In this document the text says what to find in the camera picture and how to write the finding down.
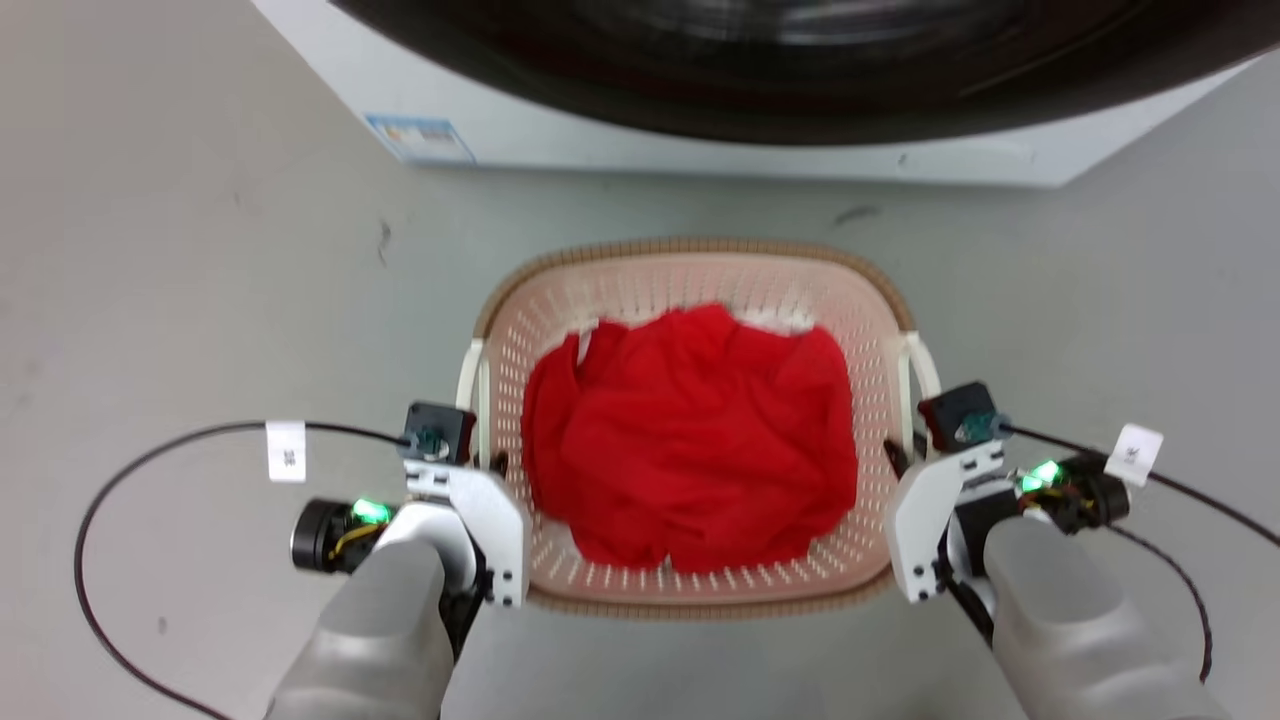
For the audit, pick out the white washing machine body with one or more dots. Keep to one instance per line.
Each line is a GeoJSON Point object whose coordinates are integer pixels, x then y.
{"type": "Point", "coordinates": [640, 140]}

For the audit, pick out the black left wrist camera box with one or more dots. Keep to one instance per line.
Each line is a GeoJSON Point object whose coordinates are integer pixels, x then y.
{"type": "Point", "coordinates": [440, 428]}

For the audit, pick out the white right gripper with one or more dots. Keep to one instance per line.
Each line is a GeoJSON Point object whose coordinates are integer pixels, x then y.
{"type": "Point", "coordinates": [920, 520]}

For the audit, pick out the white garment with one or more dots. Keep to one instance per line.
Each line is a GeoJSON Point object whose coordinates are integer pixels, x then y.
{"type": "Point", "coordinates": [775, 320]}

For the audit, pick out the red garment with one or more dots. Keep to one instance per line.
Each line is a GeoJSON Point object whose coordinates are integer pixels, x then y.
{"type": "Point", "coordinates": [690, 440]}

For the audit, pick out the beige perforated plastic laundry basket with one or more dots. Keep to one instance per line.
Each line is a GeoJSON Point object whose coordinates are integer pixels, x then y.
{"type": "Point", "coordinates": [700, 275]}

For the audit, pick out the dark round washing machine door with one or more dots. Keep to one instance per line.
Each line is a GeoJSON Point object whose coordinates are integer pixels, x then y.
{"type": "Point", "coordinates": [800, 70]}

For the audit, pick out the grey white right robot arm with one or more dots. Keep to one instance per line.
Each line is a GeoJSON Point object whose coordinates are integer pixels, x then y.
{"type": "Point", "coordinates": [1070, 610]}

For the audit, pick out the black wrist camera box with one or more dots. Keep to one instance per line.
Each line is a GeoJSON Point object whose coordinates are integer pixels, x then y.
{"type": "Point", "coordinates": [958, 412]}
{"type": "Point", "coordinates": [440, 428]}

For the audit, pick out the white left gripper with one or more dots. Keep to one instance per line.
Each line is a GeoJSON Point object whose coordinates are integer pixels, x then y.
{"type": "Point", "coordinates": [495, 520]}

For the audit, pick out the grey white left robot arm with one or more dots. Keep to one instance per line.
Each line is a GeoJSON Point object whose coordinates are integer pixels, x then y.
{"type": "Point", "coordinates": [380, 620]}

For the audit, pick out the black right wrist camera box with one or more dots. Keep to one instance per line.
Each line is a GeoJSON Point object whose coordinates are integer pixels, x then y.
{"type": "Point", "coordinates": [958, 412]}

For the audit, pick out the blue white energy label sticker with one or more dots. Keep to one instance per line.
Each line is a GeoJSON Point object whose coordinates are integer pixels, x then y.
{"type": "Point", "coordinates": [420, 138]}

